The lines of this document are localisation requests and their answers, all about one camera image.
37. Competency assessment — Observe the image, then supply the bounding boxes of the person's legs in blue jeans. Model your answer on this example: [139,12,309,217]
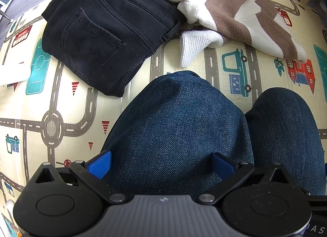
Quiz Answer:
[101,71,254,202]

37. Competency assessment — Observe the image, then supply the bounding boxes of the person's right leg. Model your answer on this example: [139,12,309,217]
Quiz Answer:
[245,87,321,197]

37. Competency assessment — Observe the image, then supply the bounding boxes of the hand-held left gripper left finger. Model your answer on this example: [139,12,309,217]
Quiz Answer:
[27,150,129,205]

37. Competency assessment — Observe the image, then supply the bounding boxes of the white paper sheet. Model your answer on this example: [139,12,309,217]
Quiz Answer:
[0,62,31,86]

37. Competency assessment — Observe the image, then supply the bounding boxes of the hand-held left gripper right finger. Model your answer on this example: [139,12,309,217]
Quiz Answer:
[195,152,303,205]

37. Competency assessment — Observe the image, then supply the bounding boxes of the road print play mat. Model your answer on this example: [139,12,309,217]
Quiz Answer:
[0,0,327,237]

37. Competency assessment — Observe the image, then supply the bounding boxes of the folded black jeans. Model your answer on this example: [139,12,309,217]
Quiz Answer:
[41,0,183,98]

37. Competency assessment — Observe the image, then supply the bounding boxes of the brown white striped sweater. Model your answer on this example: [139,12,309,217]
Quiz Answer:
[158,0,308,68]

